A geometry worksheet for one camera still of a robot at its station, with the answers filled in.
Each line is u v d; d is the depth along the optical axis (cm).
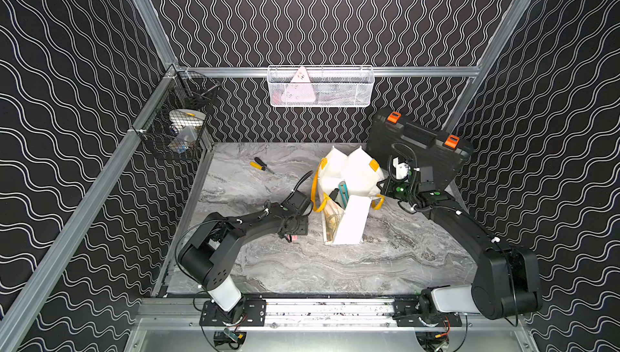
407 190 72
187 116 80
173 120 82
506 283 42
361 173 91
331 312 76
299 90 90
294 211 72
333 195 101
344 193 103
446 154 84
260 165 113
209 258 46
